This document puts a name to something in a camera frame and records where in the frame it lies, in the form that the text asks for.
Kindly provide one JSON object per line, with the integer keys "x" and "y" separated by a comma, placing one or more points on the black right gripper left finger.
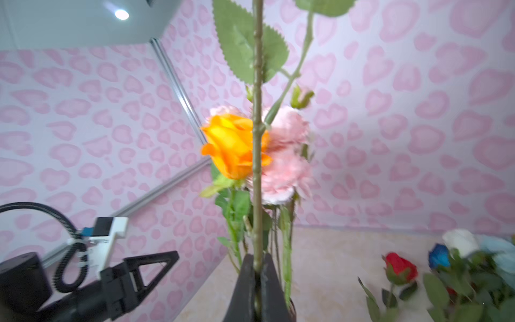
{"x": 241, "y": 307}

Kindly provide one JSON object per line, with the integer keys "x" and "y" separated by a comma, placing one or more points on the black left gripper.
{"x": 122, "y": 288}

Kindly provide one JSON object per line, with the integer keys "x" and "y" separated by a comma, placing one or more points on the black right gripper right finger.
{"x": 274, "y": 307}

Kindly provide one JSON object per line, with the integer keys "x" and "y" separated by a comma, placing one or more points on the orange flower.
{"x": 230, "y": 148}

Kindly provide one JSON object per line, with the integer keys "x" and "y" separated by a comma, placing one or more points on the pink peony flower spray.
{"x": 287, "y": 179}

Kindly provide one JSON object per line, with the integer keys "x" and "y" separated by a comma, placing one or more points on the peach rose stem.
{"x": 255, "y": 53}

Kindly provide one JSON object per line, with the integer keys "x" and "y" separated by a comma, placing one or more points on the pink ribbed glass vase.
{"x": 292, "y": 311}

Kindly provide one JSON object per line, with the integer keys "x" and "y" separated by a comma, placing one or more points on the white rose spray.
{"x": 461, "y": 240}

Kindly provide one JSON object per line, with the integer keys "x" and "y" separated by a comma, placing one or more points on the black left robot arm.
{"x": 25, "y": 289}

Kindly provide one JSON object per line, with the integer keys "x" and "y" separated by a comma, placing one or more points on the red rose stem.
{"x": 401, "y": 274}

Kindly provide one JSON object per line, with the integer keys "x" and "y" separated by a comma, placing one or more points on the pile of green flower stems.
{"x": 469, "y": 290}

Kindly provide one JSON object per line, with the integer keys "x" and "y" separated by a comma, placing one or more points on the light blue flower spray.
{"x": 502, "y": 252}

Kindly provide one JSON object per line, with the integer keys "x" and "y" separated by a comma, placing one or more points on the aluminium diagonal frame bar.
{"x": 128, "y": 211}

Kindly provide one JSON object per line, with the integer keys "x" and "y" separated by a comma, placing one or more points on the aluminium frame corner post left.
{"x": 177, "y": 88}

